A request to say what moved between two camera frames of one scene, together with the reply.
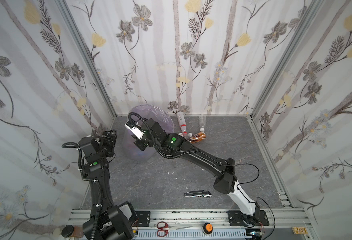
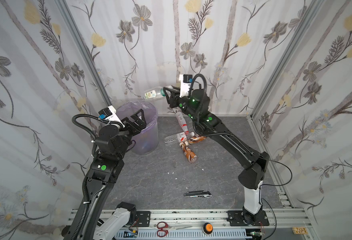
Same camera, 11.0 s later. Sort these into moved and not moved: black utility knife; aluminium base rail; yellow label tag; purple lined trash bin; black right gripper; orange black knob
Moved: purple lined trash bin; black right gripper
Not moved: yellow label tag; orange black knob; aluminium base rail; black utility knife
